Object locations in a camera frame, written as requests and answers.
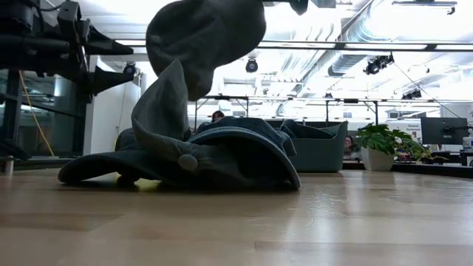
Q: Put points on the round black ceiling camera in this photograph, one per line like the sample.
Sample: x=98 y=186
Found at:
x=251 y=65
x=129 y=69

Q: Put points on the dark blue denim cap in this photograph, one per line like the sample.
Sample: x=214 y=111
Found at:
x=96 y=166

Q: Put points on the white plant pot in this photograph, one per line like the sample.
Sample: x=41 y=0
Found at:
x=377 y=159

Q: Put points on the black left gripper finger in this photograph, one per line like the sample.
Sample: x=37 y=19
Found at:
x=107 y=46
x=107 y=81

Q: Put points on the green potted plant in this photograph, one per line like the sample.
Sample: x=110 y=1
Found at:
x=384 y=138

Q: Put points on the light grey denim cap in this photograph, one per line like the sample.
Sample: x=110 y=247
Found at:
x=159 y=111

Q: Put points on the person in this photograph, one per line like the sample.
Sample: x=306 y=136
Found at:
x=349 y=145
x=217 y=115

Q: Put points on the black frame post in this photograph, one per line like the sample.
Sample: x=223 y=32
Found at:
x=13 y=111

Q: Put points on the teal plastic bin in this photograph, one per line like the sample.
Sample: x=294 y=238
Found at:
x=318 y=155

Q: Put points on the overhead frame bar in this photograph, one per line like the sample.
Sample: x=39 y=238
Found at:
x=295 y=45

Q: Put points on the white printed sign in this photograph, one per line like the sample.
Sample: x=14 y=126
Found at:
x=408 y=129

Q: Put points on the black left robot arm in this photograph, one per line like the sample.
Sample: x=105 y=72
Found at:
x=29 y=51

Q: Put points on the dark navy denim cap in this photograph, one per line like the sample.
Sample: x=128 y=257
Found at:
x=306 y=132

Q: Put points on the black track spotlight cluster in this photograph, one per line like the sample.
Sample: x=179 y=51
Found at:
x=377 y=64

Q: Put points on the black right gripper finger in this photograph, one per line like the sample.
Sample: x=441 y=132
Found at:
x=300 y=5

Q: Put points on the black computer monitor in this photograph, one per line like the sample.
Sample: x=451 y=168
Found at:
x=443 y=131

